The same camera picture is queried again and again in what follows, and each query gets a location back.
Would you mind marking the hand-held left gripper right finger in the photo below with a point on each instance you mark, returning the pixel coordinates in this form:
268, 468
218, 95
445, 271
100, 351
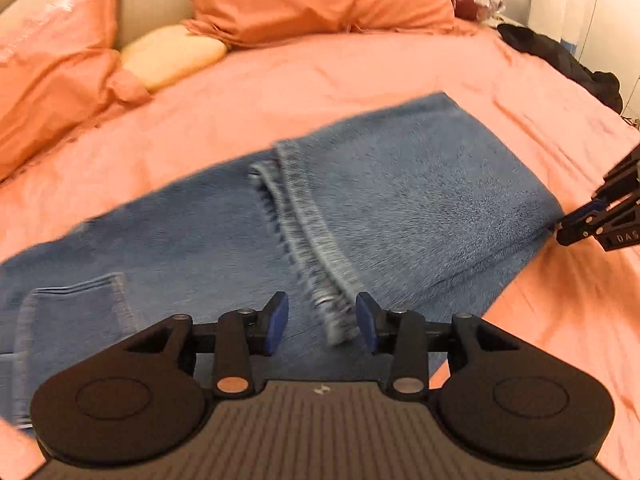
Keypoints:
367, 322

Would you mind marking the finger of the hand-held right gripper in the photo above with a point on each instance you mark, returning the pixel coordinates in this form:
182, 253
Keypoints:
625, 180
590, 222

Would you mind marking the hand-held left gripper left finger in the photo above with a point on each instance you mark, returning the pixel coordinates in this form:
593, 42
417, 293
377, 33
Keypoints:
277, 322

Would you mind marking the blue denim pants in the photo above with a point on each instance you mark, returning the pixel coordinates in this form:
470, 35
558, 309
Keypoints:
410, 200

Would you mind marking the black jacket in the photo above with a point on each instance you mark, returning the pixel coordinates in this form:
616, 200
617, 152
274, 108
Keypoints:
560, 57

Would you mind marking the blue box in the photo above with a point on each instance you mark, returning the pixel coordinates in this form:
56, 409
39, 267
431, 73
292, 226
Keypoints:
570, 49

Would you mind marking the white wardrobe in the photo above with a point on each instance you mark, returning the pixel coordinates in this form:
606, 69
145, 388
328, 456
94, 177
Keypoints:
620, 20

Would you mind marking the orange bed sheet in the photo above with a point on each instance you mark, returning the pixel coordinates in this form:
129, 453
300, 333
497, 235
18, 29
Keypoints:
310, 85

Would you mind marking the small yellow pillow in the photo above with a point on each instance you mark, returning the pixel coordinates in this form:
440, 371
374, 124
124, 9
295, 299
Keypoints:
170, 55

